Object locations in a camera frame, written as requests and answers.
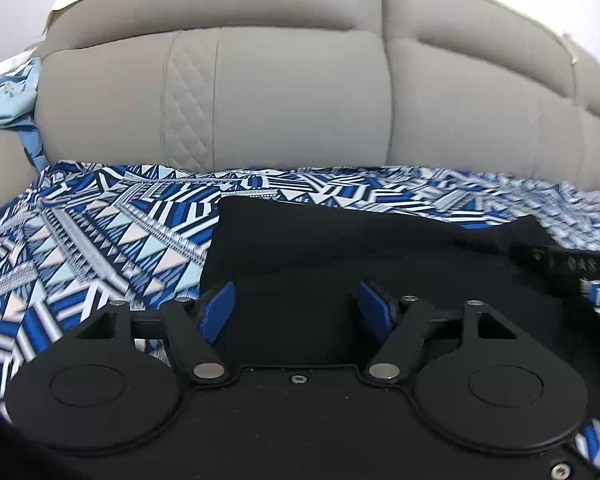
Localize black pants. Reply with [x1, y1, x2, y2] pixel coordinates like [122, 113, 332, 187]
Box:
[200, 196, 600, 414]

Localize blue white geometric sofa cover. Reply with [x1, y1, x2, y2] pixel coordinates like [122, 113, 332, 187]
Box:
[0, 162, 600, 479]

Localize light blue cloth on armrest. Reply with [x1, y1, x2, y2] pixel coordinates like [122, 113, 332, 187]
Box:
[0, 58, 48, 171]

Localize beige leather sofa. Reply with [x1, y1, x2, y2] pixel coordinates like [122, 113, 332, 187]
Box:
[0, 0, 600, 221]

